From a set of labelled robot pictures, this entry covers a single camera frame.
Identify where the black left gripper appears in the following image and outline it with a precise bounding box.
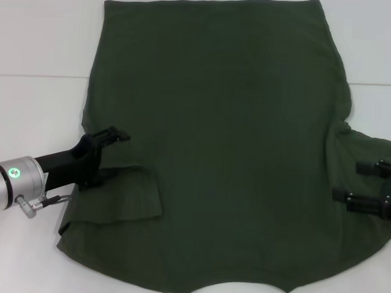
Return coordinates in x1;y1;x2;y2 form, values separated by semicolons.
33;123;132;195

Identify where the dark green t-shirt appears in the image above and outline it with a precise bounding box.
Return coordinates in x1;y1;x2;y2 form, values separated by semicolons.
55;0;391;293

